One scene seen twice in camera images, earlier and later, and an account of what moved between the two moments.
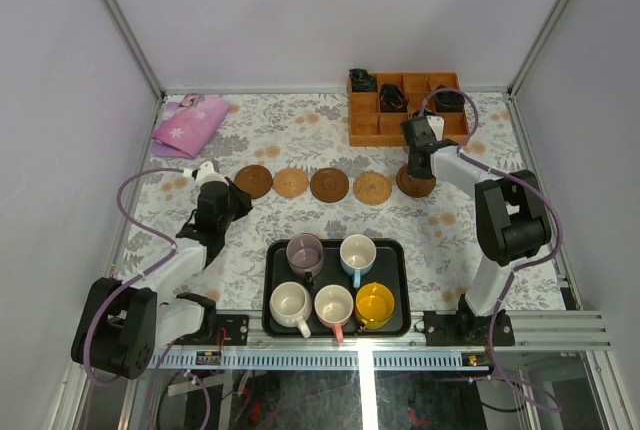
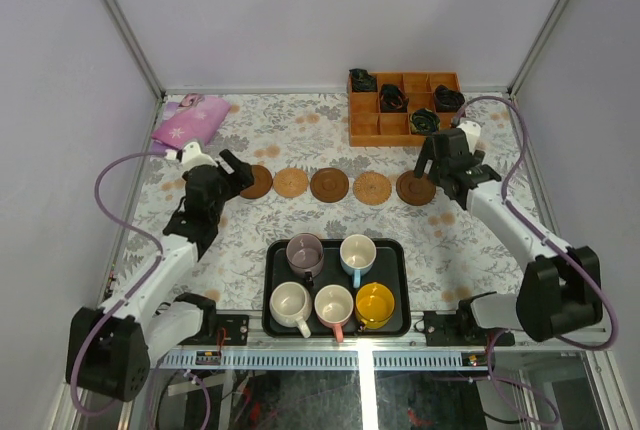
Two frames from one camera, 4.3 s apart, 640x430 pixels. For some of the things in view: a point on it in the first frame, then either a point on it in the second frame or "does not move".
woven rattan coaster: (372, 188) does not move
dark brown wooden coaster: (254, 179) does not move
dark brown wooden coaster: (329, 185) does not move
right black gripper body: (412, 172) → (438, 172)
